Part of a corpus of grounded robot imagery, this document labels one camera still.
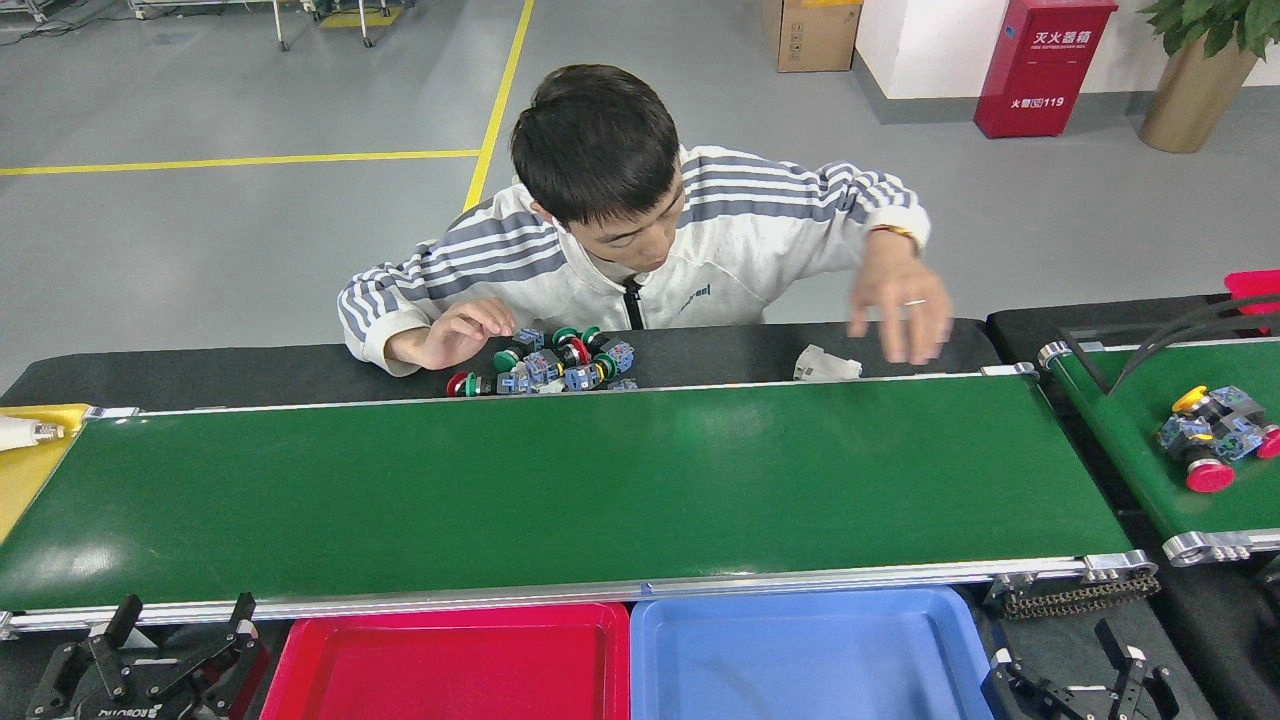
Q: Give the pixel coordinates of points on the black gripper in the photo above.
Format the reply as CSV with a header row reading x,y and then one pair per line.
x,y
1093,708
140,705

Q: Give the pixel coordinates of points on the white circuit breaker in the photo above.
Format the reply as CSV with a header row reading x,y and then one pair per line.
x,y
822,365

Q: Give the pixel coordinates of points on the blue switch contact block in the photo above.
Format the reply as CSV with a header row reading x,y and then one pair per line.
x,y
543,366
622,384
513,381

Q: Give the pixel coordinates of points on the green push button switch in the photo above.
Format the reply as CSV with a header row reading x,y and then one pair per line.
x,y
618,354
564,336
506,360
474,385
581,378

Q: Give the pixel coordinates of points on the yellow plastic tray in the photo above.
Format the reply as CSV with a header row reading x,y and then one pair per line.
x,y
30,480

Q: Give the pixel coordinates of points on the short green conveyor belt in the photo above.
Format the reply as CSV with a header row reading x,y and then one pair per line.
x,y
1130,440

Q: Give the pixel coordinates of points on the blue plastic tray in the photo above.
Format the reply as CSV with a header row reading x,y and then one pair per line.
x,y
800,660

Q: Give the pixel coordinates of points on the red plastic tray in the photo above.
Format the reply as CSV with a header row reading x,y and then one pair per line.
x,y
450,670

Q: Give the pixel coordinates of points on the long green conveyor belt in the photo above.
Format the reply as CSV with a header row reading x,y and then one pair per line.
x,y
600,480

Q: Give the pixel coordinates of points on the person's right hand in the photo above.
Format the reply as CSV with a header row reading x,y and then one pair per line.
x,y
450,335

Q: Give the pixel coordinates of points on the person's left hand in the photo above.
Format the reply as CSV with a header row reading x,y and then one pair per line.
x,y
900,300

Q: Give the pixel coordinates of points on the white light bulb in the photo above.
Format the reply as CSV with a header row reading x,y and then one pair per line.
x,y
20,433

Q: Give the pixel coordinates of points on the red plastic bin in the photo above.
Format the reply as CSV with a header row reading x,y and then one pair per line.
x,y
1255,285

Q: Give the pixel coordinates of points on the person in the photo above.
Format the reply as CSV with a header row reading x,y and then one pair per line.
x,y
720,240

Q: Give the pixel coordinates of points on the white wheeled stand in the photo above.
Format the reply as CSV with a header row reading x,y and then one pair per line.
x,y
282,42

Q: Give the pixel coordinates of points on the potted green plant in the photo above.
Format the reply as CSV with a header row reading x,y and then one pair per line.
x,y
1195,100

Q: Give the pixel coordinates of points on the red fire extinguisher box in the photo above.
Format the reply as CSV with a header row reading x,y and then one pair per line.
x,y
1040,70

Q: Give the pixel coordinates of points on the yellow flat floor panel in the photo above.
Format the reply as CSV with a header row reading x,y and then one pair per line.
x,y
360,18

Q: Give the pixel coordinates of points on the brown cardboard box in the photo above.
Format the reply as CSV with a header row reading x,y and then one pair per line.
x,y
810,35

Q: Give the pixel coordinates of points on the red mushroom button switch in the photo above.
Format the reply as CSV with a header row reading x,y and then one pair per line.
x,y
1240,440
1210,476

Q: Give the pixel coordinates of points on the red push button switch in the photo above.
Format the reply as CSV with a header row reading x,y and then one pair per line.
x,y
456,384
579,351

